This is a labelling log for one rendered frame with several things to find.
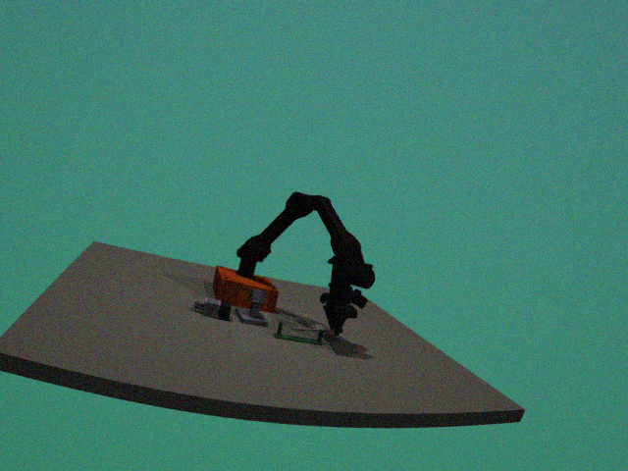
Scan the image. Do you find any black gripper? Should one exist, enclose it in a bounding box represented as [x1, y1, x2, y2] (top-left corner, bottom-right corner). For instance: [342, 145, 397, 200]
[320, 281, 358, 336]

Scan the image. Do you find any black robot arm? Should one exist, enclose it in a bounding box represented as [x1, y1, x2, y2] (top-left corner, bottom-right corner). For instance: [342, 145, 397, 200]
[236, 191, 375, 309]

